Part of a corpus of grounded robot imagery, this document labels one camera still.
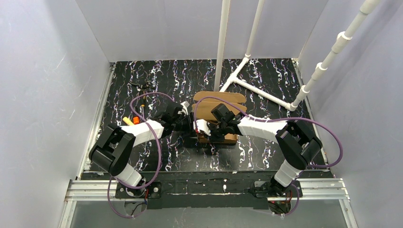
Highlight brown cardboard box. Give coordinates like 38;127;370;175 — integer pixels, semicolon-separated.
192;91;246;145

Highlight orange black marker pen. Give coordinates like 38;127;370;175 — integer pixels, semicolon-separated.
133;116;140;124

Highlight pale yellow marker pen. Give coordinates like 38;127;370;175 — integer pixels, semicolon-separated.
122;117;134;126

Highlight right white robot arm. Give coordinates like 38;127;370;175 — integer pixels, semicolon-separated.
208;104;323;196

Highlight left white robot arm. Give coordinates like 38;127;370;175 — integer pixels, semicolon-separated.
89;102;193;189

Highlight yellow black screwdriver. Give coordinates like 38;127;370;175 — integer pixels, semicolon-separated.
140;96;146;118

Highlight black pliers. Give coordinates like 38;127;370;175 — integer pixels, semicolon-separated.
129;80;156;94

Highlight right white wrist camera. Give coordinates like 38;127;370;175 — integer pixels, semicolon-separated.
193;119;211;136

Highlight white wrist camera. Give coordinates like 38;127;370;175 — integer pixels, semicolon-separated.
178;101;190;115
193;119;211;136

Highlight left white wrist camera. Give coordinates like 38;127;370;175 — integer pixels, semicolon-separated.
178;101;190;115

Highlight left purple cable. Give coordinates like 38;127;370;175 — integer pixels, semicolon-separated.
107;92;177;219

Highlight purple cable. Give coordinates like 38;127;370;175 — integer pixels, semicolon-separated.
107;92;177;219
192;96;344;217

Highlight white PVC pipe frame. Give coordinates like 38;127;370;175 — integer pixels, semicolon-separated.
213;0;298;111

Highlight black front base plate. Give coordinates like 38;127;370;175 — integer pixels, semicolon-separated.
115;170;311;211

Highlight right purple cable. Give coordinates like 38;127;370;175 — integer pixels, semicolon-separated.
192;96;344;217

